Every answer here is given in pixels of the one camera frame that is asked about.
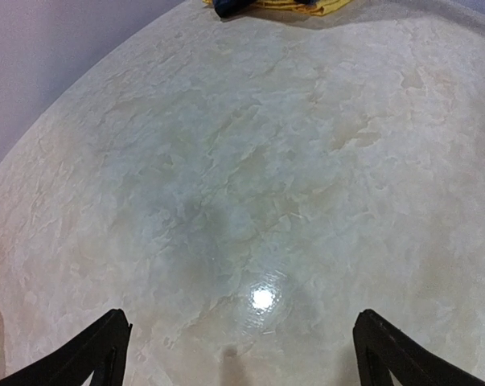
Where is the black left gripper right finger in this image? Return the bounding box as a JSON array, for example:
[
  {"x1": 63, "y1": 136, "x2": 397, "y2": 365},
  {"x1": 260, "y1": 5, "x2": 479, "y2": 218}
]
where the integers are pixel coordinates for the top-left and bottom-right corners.
[{"x1": 352, "y1": 309, "x2": 485, "y2": 385}]

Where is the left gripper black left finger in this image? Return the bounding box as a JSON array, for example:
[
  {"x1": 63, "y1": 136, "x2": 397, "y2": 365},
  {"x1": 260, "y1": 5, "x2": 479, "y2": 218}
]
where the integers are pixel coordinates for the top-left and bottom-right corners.
[{"x1": 0, "y1": 309, "x2": 133, "y2": 385}]

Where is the yellow folded t-shirt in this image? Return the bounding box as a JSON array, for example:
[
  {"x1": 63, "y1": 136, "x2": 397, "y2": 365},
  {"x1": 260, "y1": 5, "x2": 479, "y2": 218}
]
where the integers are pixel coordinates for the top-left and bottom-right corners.
[{"x1": 203, "y1": 0, "x2": 351, "y2": 18}]

